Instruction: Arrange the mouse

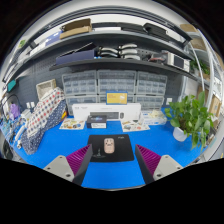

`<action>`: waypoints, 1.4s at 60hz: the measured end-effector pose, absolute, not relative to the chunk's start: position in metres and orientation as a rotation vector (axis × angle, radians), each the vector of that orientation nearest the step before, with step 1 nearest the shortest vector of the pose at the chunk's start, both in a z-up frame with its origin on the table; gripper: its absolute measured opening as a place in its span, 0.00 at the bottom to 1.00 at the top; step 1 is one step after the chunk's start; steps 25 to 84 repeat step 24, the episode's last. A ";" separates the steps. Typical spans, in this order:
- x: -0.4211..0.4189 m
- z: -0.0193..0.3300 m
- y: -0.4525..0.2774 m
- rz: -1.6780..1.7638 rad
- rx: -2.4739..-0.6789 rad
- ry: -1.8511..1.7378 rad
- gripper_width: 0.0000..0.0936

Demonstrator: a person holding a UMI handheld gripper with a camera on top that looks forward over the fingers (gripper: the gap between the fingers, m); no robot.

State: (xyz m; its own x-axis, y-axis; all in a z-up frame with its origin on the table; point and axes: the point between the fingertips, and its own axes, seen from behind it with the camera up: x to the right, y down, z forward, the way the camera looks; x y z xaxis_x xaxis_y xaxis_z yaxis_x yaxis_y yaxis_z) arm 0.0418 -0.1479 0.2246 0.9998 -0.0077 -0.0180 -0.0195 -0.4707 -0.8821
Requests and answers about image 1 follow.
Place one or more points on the white keyboard mouse set box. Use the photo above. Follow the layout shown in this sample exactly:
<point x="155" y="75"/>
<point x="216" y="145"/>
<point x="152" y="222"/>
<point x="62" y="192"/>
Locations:
<point x="96" y="108"/>

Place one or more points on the dark wall shelf unit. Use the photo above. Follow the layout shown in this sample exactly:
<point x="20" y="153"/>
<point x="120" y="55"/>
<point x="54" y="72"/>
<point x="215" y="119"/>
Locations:
<point x="116" y="36"/>

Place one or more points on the white metal shelf rack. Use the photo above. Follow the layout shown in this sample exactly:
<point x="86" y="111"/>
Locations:
<point x="206" y="66"/>

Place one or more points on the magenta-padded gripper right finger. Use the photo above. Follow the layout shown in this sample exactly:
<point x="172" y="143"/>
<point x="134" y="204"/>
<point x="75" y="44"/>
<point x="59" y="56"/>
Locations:
<point x="168" y="166"/>

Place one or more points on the navy dotted fabric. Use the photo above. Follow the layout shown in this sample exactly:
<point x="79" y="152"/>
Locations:
<point x="36" y="140"/>

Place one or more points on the white red-dotted fabric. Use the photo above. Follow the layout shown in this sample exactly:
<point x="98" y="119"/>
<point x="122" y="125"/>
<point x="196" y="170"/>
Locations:
<point x="45" y="110"/>

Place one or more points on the white blue glove box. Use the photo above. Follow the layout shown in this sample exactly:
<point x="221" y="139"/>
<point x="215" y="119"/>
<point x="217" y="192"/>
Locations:
<point x="155" y="119"/>

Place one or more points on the cream latex glove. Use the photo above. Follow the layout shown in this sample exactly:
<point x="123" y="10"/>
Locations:
<point x="156" y="112"/>

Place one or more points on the green potted plant white pot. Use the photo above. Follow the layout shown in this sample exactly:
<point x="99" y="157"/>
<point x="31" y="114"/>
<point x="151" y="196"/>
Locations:
<point x="190" y="116"/>

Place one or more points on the large cartoon sticker sheet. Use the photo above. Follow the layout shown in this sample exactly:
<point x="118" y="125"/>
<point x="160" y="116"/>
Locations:
<point x="135" y="126"/>

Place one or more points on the yellow blue cardboard box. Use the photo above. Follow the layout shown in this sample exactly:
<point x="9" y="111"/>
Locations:
<point x="116" y="97"/>

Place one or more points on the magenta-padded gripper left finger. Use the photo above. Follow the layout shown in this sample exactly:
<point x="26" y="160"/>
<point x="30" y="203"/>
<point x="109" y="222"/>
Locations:
<point x="60" y="166"/>

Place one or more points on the transparent pink computer mouse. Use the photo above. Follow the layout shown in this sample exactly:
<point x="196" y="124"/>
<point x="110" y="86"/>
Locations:
<point x="109" y="145"/>

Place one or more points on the small black product box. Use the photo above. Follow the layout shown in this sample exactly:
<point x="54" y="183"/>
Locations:
<point x="96" y="122"/>

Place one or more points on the white woven basket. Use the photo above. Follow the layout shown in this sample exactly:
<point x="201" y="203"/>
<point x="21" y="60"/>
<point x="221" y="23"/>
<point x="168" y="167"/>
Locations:
<point x="45" y="88"/>

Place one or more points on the black mouse pad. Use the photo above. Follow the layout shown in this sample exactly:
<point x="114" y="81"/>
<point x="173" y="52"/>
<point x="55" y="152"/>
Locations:
<point x="123" y="150"/>

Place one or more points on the small cartoon sticker sheet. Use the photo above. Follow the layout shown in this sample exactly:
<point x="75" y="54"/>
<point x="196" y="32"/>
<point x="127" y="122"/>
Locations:
<point x="71" y="124"/>

